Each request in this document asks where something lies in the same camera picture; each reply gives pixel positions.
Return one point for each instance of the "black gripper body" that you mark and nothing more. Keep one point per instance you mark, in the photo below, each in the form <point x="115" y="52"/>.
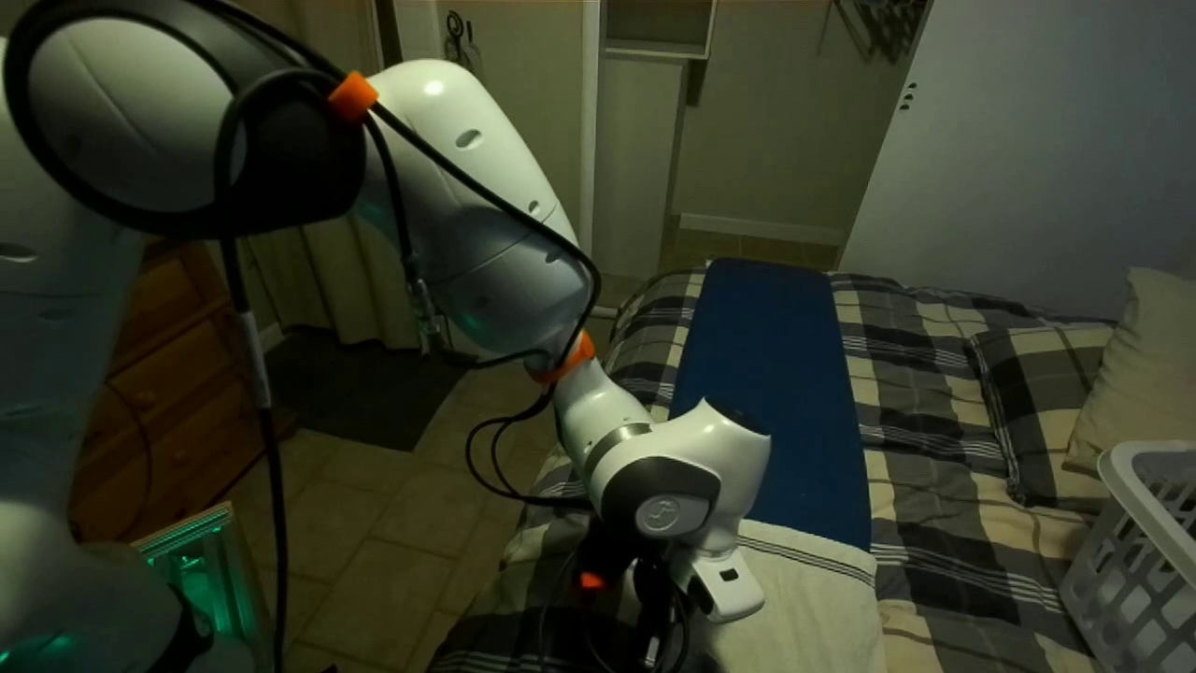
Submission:
<point x="618" y="618"/>

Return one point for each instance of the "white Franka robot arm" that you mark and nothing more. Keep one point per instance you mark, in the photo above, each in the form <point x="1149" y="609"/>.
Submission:
<point x="471" y="212"/>

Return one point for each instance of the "blue mat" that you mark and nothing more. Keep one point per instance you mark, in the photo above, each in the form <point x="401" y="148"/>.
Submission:
<point x="770" y="376"/>

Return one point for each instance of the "dark floor rug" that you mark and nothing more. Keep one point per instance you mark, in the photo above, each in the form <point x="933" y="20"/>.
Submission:
<point x="376" y="393"/>

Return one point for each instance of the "plaid comforter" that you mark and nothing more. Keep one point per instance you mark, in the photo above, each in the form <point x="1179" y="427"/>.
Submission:
<point x="948" y="412"/>

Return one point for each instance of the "white baseboard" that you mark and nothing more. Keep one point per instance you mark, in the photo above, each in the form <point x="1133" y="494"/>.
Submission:
<point x="761" y="228"/>

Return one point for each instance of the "robot stand with green light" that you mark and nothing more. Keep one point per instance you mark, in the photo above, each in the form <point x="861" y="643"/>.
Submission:
<point x="200" y="572"/>

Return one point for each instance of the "narrow white closet door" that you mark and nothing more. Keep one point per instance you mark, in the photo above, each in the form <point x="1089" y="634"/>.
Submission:
<point x="637" y="160"/>

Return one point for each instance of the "plaid pillow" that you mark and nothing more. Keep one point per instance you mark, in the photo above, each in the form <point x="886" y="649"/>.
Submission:
<point x="1032" y="397"/>

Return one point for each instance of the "wooden dresser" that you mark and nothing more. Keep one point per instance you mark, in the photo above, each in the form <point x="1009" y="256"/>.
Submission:
<point x="172" y="385"/>

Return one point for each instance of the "white laundry basket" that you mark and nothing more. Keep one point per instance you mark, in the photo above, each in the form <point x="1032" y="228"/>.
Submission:
<point x="1143" y="583"/>

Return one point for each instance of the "closet shelf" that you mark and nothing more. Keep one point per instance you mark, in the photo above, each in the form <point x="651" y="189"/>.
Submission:
<point x="657" y="51"/>

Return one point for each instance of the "cream pillow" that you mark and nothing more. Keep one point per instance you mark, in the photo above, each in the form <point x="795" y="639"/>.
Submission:
<point x="1146" y="359"/>

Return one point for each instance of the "dark hanging item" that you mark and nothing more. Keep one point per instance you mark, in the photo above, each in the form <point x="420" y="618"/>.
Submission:
<point x="456" y="36"/>

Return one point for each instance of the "dark clothes hangers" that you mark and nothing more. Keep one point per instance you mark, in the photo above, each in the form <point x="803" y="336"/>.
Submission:
<point x="883" y="25"/>

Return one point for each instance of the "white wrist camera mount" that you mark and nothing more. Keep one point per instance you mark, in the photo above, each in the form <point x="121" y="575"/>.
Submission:
<point x="730" y="583"/>

